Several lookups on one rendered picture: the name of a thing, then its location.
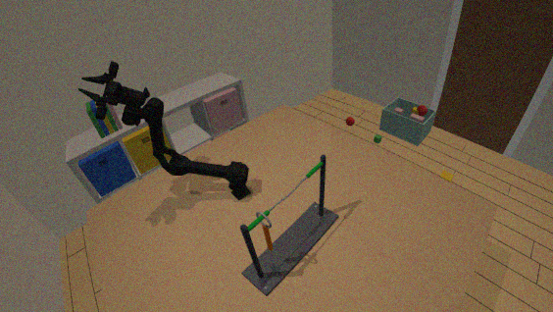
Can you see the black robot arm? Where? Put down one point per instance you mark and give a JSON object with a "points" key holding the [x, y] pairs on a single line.
{"points": [[152, 112]]}

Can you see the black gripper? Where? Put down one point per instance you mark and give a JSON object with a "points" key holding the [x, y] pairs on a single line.
{"points": [[101, 101]]}

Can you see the orange handle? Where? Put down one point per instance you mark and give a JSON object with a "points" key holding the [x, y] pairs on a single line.
{"points": [[266, 230]]}

